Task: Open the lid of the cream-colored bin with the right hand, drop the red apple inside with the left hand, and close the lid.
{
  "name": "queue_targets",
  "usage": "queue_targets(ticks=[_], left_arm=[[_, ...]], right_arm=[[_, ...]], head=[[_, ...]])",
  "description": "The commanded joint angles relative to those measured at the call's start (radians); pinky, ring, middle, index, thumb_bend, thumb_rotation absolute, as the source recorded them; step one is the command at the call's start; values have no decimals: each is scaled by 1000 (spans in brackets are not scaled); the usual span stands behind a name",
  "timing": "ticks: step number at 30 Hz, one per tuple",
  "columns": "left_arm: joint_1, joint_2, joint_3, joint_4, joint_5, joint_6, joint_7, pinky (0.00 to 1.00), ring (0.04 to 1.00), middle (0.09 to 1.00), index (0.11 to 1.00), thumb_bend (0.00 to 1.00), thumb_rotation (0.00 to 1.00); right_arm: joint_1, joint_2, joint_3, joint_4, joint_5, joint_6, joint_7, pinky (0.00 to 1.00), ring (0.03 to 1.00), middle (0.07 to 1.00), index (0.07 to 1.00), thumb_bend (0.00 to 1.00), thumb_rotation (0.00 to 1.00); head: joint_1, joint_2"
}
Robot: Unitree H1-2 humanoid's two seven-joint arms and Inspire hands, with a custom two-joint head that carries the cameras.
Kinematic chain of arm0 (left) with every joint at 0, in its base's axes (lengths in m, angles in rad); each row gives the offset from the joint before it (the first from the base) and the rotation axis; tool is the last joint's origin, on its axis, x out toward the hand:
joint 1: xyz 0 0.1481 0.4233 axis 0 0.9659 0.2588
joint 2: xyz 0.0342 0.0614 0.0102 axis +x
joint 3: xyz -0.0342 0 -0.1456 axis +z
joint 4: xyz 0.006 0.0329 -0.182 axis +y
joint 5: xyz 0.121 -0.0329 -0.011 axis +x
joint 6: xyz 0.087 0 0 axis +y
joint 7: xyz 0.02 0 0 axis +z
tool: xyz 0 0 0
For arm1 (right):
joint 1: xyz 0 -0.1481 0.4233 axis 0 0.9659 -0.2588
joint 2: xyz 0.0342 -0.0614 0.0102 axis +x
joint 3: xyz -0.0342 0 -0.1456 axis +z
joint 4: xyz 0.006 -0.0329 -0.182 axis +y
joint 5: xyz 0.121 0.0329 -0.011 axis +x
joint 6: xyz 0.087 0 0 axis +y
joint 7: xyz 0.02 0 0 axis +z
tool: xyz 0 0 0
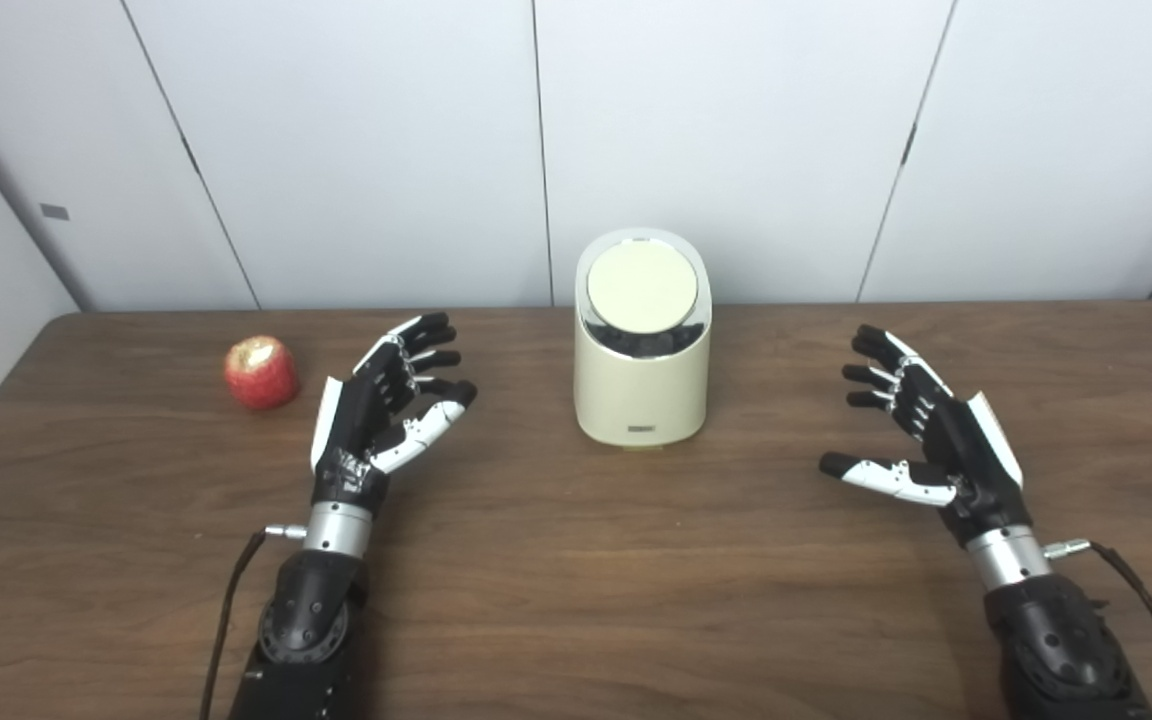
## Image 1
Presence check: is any red apple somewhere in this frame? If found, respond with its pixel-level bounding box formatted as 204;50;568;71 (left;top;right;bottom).
224;335;300;411

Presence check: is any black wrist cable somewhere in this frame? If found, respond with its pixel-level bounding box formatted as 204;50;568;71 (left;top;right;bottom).
1044;538;1152;720
198;526;309;720

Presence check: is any round cream bin lid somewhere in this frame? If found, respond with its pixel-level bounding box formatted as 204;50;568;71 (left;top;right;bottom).
586;240;699;334

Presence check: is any black and white right hand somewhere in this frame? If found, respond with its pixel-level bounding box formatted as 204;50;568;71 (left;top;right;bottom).
818;323;1034;549

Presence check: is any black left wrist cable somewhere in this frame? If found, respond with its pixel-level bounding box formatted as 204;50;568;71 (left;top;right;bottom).
198;526;309;720

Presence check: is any black and white left hand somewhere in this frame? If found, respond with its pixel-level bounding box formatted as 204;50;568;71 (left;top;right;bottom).
309;312;479;513

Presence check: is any cream-colored bin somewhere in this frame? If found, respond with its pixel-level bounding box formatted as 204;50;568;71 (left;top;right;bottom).
573;228;714;451

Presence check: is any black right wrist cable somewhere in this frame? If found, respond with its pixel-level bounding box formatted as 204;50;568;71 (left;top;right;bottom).
1044;538;1152;720

